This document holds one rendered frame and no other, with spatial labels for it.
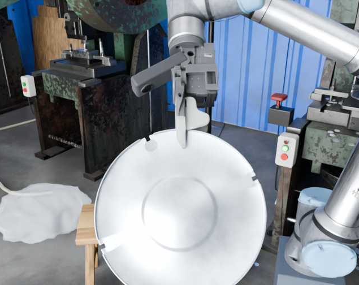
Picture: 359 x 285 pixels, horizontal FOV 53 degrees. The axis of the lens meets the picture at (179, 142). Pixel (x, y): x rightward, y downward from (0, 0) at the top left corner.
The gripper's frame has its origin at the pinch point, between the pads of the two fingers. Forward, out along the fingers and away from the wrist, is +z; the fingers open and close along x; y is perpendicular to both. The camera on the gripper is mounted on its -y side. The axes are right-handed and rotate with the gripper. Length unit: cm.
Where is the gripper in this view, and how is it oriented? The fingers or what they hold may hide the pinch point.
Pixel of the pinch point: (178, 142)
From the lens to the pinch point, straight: 64.0
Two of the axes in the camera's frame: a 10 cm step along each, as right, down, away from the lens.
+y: 10.0, -0.1, 0.3
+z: 0.3, 9.4, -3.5
